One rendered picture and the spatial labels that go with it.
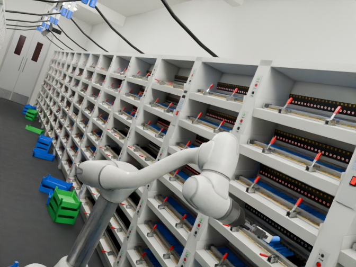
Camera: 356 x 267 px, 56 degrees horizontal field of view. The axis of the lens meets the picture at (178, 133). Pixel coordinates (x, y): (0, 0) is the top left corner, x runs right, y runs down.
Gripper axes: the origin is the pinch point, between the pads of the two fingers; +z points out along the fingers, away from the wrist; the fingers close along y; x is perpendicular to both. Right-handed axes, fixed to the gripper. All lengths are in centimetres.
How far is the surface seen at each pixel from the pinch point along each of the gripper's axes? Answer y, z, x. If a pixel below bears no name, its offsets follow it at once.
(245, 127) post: 49, 5, -39
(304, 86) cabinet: 41, 16, -75
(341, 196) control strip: -14.6, 6.2, -26.9
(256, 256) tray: 10.5, 17.0, 9.6
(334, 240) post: -18.0, 10.4, -12.3
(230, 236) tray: 29.4, 17.8, 10.1
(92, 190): 234, 36, 65
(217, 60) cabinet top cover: 99, -3, -74
